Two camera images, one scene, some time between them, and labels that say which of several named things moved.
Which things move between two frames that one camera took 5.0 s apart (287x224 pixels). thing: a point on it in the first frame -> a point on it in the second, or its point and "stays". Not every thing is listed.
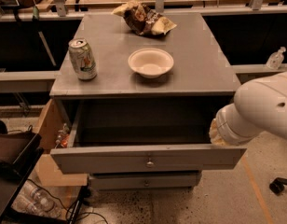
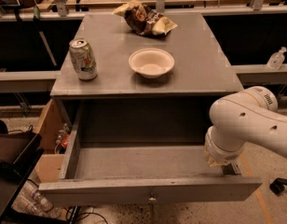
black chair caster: (277, 186) stays
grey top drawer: (145, 136) -> (129, 172)
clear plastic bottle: (42, 199) stays
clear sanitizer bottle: (276, 60) stays
